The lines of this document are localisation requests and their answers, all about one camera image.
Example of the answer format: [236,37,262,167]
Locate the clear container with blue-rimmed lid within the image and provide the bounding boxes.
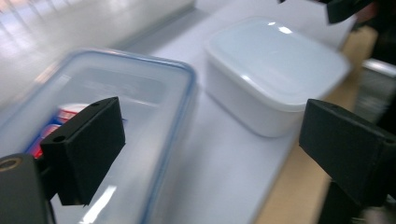
[0,48,198,224]

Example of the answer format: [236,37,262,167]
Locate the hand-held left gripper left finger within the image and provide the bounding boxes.
[40,96,126,206]

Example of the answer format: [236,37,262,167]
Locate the white plastic container with lid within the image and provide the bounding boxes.
[204,17,353,138]

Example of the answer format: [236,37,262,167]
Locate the aluminium floor rail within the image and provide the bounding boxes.
[361,58,396,78]

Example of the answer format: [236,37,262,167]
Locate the red and blue packet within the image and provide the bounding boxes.
[26,103,92,159]

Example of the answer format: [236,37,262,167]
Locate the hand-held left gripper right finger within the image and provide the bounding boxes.
[298,98,396,208]

